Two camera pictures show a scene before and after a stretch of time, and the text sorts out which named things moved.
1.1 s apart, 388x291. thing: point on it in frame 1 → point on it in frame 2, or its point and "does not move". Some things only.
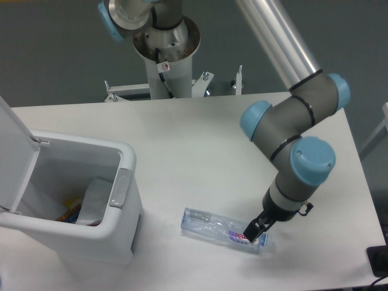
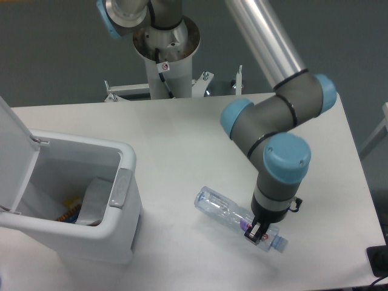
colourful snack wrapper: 71,216 does not move
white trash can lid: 19,154 does not move
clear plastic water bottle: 220,228 → 235,219
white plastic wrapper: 94,200 does not move
